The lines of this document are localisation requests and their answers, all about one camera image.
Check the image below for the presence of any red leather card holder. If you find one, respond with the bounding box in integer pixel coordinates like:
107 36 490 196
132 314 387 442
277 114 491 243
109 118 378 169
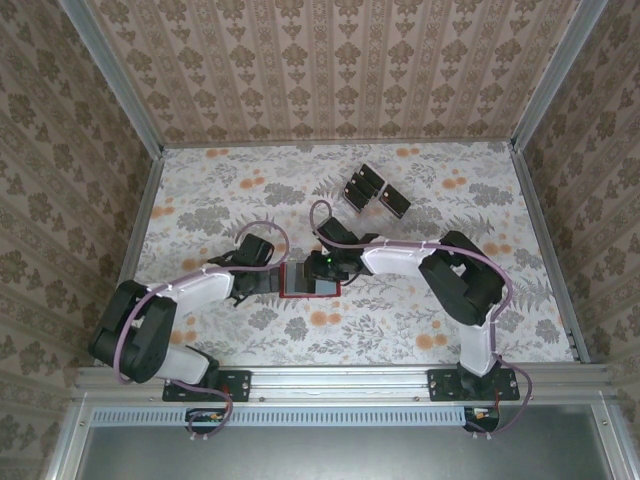
278 262 343 300

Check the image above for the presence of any floral patterned table cover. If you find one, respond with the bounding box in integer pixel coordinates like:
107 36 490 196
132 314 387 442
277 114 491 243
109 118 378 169
102 141 584 366

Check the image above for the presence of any grey metal sheet panel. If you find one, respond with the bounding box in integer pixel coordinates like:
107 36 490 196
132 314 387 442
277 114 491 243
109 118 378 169
74 405 609 480

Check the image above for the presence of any long aluminium base rail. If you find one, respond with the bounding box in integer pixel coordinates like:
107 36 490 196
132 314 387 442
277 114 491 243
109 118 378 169
72 364 614 404

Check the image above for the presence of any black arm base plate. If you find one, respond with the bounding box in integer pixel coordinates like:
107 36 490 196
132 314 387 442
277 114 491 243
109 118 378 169
428 368 521 403
162 368 252 403

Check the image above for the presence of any aluminium table edge rail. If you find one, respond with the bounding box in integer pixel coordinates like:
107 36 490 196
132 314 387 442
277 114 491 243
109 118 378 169
509 144 591 364
94 147 167 366

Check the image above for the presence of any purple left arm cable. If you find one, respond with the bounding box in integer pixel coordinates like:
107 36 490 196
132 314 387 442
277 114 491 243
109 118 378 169
113 220 291 442

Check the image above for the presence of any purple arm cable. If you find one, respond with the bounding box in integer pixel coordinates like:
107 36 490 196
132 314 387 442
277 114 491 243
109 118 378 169
113 220 291 442
308 200 534 440

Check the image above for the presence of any grey slotted cable duct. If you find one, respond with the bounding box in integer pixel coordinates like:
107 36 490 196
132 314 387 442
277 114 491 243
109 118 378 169
92 407 474 426

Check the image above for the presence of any black connector with wires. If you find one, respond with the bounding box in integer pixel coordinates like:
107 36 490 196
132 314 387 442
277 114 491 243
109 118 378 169
185 407 227 435
463 405 501 434

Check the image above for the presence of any aluminium frame post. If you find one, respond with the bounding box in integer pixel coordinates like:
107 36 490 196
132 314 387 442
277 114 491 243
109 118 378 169
54 0 166 156
509 0 609 151

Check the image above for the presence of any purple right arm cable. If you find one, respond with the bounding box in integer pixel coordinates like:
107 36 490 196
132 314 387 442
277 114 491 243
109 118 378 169
308 200 534 440

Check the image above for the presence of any aluminium frame bar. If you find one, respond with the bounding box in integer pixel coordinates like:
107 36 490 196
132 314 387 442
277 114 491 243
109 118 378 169
47 399 94 480
592 402 636 480

